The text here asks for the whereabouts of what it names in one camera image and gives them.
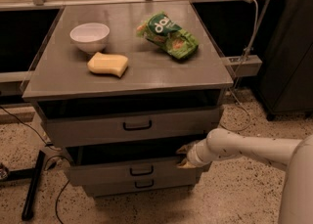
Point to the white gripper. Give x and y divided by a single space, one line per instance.
193 156

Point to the grey bottom drawer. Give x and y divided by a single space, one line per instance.
134 186

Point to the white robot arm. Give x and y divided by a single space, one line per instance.
294 156

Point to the black floor stand bar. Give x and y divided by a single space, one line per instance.
33 174

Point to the green chip bag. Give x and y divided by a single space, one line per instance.
168 36

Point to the grey drawer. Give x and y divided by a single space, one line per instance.
133 126
134 186
126 161

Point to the grey metal bracket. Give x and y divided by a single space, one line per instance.
238 67

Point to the dark cabinet at right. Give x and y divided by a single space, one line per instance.
285 82

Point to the grey drawer cabinet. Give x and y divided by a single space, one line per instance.
62 86

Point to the yellow sponge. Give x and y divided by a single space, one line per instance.
108 64

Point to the white bowl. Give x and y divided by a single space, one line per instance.
90 37

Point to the grey top drawer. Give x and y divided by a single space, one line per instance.
133 126

